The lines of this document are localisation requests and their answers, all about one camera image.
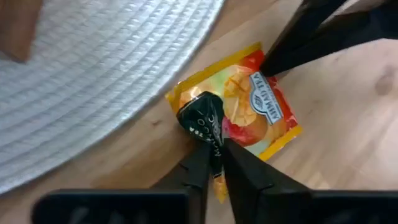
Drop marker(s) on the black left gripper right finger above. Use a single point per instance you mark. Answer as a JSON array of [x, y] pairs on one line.
[[255, 186]]

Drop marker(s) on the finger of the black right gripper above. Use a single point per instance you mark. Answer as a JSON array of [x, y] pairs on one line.
[[357, 34], [304, 21]]

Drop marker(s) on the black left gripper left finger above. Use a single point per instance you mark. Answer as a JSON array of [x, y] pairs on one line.
[[192, 174]]

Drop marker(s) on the yellow red mango tea packet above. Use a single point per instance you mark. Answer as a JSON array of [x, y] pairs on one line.
[[242, 109]]

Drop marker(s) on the wooden tea box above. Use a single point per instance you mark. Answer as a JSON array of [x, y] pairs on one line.
[[15, 28]]

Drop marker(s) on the white woven round placemat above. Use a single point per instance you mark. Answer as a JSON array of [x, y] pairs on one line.
[[93, 77]]

